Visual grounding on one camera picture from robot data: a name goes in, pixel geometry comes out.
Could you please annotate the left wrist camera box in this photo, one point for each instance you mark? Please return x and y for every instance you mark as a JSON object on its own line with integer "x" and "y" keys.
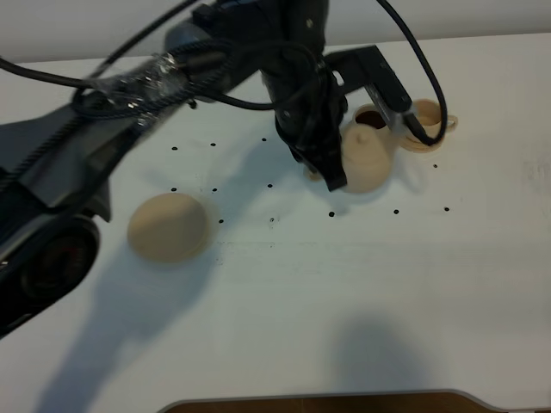
{"x": 366, "y": 68}

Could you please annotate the beige teacup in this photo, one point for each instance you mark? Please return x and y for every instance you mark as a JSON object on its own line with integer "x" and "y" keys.
{"x": 428, "y": 114}
{"x": 372, "y": 120}

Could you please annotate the beige teapot with lid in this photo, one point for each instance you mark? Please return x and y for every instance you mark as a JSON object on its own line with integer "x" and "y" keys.
{"x": 367, "y": 157}

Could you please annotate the beige round teapot saucer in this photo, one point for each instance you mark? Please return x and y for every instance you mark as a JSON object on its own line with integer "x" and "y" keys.
{"x": 168, "y": 228}

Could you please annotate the left beige teacup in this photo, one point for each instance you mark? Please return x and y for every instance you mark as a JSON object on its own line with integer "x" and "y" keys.
{"x": 372, "y": 120}

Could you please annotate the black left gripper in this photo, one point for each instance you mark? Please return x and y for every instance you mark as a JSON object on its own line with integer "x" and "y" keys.
{"x": 309, "y": 124}

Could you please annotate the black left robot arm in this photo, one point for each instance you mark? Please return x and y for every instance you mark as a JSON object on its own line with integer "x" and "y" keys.
{"x": 255, "y": 55}

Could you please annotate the right beige teacup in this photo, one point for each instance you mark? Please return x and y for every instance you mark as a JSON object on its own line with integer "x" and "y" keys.
{"x": 428, "y": 114}

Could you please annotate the right beige cup saucer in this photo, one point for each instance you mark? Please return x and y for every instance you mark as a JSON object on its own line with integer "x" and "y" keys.
{"x": 412, "y": 144}

